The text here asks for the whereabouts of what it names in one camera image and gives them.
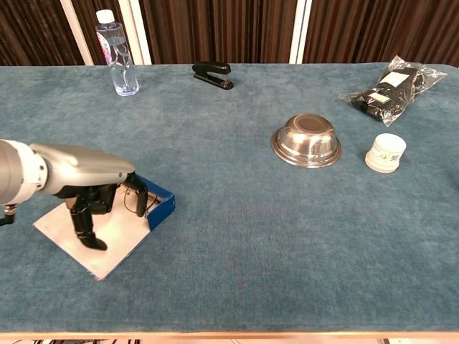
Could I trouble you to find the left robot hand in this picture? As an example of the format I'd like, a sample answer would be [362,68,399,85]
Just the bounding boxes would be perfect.
[30,143,148,251]

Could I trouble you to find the eyeglasses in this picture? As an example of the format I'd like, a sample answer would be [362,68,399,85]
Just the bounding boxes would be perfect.
[120,182,161,211]

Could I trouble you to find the blue glasses case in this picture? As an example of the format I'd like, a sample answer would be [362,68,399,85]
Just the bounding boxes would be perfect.
[32,174,176,281]

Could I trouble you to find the clear plastic water bottle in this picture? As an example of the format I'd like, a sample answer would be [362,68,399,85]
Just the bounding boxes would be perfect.
[95,9,140,97]

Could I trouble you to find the white narrow pillar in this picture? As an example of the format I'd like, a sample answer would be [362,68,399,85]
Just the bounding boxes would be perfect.
[60,0,95,66]

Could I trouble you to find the white wide pillar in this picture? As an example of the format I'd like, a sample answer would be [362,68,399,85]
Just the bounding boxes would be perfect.
[118,0,152,65]

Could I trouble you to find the black stapler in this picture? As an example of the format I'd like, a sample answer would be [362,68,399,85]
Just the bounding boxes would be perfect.
[191,62,235,90]

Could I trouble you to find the teal table cloth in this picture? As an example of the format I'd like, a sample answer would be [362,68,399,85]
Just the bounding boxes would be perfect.
[0,62,459,334]

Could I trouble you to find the dark brown curtain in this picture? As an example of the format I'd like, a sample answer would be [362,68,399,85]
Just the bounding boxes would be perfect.
[0,0,459,67]

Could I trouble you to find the upturned stainless steel bowl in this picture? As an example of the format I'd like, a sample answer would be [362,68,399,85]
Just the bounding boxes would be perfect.
[270,113,343,168]

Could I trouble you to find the white pillar with grey edge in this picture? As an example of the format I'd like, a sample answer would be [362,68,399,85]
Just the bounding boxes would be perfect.
[288,0,312,65]

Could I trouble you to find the small white jar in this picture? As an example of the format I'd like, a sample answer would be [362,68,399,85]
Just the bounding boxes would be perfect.
[364,133,407,174]

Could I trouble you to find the plastic bag of black socks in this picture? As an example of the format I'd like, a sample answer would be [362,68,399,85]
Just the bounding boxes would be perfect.
[338,55,448,128]

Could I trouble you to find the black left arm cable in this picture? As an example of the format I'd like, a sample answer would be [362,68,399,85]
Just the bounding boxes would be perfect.
[0,203,18,227]

